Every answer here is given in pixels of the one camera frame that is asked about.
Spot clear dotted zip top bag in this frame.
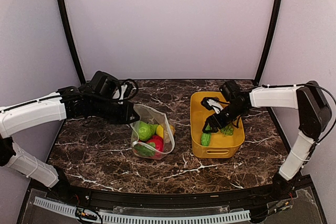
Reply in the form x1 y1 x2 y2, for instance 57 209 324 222
130 104 175 160

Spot black front rail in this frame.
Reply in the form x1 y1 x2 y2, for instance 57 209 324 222
31 176 300 209

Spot black right frame post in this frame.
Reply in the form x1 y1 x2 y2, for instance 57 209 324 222
254 0 286 83

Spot small right wrist webcam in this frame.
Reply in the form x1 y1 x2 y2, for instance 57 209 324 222
201 97 223 114

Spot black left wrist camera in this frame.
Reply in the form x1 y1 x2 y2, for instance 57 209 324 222
89 71 119 98

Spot green toy grapes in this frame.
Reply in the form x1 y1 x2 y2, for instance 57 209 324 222
220 125 234 136

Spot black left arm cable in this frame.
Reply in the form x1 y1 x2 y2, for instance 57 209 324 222
119 79 139 101

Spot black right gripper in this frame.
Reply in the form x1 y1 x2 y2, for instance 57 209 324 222
203 102 247 132

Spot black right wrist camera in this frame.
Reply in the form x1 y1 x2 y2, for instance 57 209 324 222
219 80 240 102

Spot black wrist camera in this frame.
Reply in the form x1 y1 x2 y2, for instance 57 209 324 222
219 80 240 102
89 71 119 98

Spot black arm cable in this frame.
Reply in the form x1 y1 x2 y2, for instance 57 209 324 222
304 82 336 146
119 79 139 101

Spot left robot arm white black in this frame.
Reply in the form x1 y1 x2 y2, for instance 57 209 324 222
1 83 140 201

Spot black left frame post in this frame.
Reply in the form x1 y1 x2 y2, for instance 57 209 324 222
57 0 86 84

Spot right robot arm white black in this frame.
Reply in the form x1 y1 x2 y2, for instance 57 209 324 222
201 80 332 181

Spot green toy cucumber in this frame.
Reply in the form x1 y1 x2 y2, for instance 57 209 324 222
201 133 212 146

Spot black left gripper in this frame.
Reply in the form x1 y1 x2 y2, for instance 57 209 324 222
90 97 140 124

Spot red toy apple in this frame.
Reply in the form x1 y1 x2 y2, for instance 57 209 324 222
146 135 164 157

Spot black frame post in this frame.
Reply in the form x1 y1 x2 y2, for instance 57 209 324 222
57 0 86 84
254 0 286 83

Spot yellow plastic basket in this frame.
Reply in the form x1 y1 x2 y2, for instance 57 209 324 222
190 91 246 159

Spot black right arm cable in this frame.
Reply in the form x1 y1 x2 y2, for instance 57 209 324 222
304 82 336 146

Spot yellow toy lemon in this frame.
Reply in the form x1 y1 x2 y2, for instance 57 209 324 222
156 124 175 138

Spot white slotted cable duct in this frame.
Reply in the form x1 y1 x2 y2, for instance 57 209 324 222
33 196 251 224

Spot green toy guava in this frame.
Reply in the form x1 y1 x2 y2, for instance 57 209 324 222
138 121 158 142

